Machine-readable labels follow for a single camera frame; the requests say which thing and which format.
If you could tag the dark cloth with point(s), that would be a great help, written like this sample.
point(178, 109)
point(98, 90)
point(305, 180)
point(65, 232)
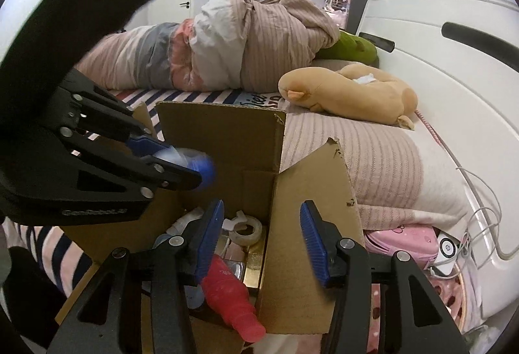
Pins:
point(28, 289)

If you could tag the pink plastic toy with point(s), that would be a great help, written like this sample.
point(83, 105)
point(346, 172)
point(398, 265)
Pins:
point(334, 3)

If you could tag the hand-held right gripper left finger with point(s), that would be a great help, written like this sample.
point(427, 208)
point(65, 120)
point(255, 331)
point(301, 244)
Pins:
point(209, 240)

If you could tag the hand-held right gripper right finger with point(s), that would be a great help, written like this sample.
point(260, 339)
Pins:
point(312, 240)

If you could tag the pink pouch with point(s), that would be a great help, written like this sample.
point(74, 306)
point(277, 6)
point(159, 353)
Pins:
point(405, 244)

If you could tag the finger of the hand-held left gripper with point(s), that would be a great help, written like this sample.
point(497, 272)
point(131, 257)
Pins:
point(174, 177)
point(140, 143)

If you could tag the green pillow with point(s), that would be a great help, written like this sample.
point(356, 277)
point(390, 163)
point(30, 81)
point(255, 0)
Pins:
point(352, 48)

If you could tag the white bed headboard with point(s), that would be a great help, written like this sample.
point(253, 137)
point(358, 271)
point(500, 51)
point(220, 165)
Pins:
point(446, 74)

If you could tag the pink polka dot blanket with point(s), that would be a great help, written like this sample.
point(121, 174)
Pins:
point(450, 289)

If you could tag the clear bottle with blue cap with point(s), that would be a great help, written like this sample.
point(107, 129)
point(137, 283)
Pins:
point(202, 171)

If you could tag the clear tape roll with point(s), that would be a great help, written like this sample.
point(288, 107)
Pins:
point(247, 230)

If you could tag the tan plush toy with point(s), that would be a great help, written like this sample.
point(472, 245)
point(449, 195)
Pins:
point(344, 94)

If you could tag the red plastic bottle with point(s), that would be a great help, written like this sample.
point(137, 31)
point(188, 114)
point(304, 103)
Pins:
point(227, 289)

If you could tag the white round charger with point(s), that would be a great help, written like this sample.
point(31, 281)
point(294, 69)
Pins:
point(446, 252)

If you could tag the brown cardboard box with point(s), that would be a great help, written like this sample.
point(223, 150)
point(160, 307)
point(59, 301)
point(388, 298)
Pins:
point(219, 135)

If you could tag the pink striped duvet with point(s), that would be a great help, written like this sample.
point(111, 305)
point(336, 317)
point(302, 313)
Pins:
point(275, 46)

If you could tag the pink striped pillow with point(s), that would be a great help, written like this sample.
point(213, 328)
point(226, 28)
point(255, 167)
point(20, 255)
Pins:
point(385, 167)

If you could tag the gold box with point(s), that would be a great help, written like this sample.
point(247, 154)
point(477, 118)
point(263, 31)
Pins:
point(253, 269)

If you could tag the white bottle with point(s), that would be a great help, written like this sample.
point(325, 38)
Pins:
point(184, 222)

